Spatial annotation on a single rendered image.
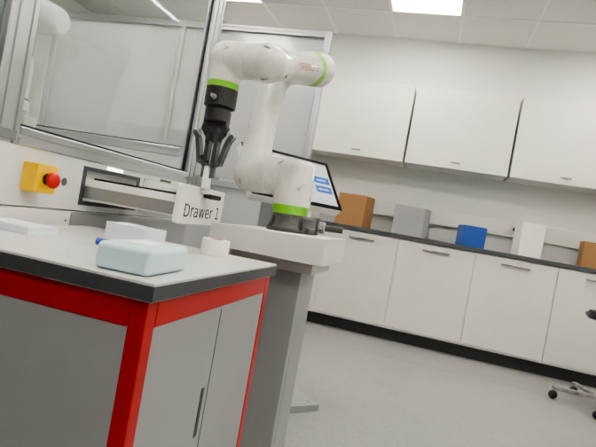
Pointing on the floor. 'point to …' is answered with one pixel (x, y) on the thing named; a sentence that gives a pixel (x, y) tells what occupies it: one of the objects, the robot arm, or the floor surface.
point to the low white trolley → (124, 346)
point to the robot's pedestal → (278, 350)
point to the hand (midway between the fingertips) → (207, 178)
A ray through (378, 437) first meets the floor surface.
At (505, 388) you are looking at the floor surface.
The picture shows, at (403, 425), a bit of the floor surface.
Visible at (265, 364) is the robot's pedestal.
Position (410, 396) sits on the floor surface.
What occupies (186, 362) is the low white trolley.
